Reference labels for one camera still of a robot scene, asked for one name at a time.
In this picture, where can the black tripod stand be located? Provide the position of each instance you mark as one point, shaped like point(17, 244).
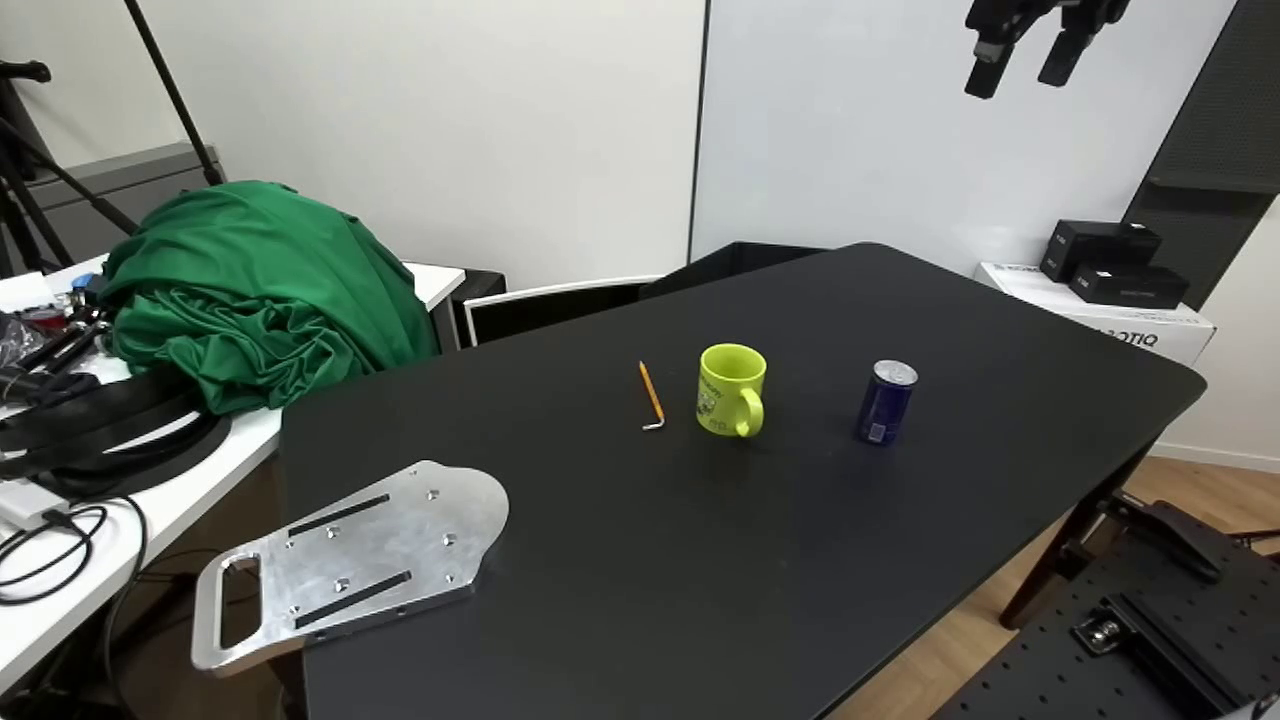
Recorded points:
point(20, 163)

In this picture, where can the orange hex key tool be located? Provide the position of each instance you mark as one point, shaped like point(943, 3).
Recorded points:
point(652, 396)

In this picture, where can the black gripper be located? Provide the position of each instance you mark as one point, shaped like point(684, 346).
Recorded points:
point(1001, 27)

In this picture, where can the white side desk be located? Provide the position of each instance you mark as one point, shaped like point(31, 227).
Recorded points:
point(76, 554)

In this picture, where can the silver metal mounting plate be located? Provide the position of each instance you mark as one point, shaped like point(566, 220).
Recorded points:
point(402, 540)

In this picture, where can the yellow-green plastic mug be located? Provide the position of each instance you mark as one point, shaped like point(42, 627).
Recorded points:
point(729, 389)

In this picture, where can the blue drink can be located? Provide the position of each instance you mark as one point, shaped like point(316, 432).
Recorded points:
point(887, 401)

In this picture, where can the white cardboard box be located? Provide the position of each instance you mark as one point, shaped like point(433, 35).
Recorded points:
point(1172, 335)

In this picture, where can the black device on box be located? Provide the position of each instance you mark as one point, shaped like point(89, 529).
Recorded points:
point(1110, 264)

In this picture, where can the green cloth pile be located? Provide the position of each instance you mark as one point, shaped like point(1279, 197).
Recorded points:
point(263, 296)

